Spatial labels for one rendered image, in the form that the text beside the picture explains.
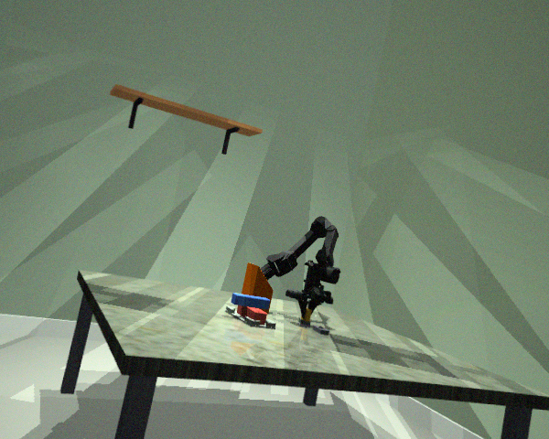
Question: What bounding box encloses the red toy airplane fuselage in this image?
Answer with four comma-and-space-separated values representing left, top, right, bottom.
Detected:
236, 305, 267, 325

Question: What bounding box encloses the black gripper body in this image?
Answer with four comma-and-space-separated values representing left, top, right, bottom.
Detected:
285, 278, 333, 304

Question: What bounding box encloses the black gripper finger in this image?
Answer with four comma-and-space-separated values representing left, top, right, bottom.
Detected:
297, 299, 308, 318
307, 300, 321, 314

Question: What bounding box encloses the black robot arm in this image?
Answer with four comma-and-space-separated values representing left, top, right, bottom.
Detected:
260, 216, 340, 303

